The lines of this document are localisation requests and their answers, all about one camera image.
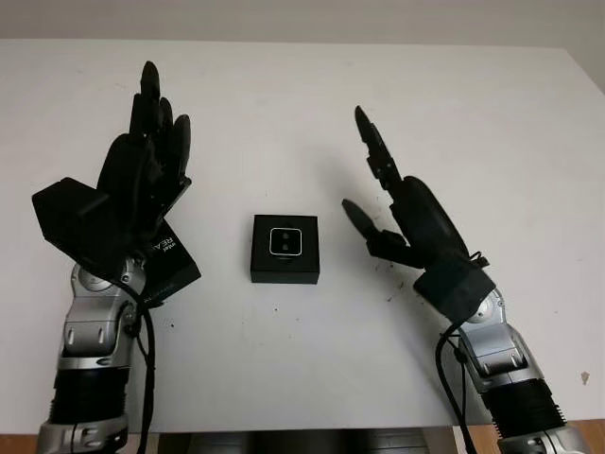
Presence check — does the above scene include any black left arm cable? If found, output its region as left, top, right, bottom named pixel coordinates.
left=120, top=278, right=160, bottom=454

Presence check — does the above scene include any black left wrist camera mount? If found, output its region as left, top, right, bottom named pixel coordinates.
left=31, top=176, right=143, bottom=271

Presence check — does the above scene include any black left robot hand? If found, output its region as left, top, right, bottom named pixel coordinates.
left=95, top=60, right=194, bottom=257

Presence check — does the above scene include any small square silver camera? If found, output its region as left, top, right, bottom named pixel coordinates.
left=268, top=226, right=304, bottom=259

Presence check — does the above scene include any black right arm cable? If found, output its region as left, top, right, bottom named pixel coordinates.
left=437, top=325, right=478, bottom=454

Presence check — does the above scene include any black RealSense box lid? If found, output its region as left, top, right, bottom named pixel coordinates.
left=140, top=225, right=202, bottom=305

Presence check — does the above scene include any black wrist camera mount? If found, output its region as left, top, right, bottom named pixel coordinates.
left=31, top=176, right=143, bottom=271
left=412, top=254, right=497, bottom=325

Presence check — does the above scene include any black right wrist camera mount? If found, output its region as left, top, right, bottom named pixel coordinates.
left=412, top=254, right=497, bottom=325

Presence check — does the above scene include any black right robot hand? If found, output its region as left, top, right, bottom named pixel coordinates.
left=340, top=105, right=473, bottom=280

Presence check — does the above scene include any black camera box base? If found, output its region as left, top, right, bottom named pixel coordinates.
left=249, top=214, right=321, bottom=286

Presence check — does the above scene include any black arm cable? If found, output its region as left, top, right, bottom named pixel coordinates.
left=120, top=278, right=160, bottom=454
left=437, top=325, right=478, bottom=454

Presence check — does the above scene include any dark grey robot body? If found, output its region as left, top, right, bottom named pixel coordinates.
left=127, top=428, right=455, bottom=454

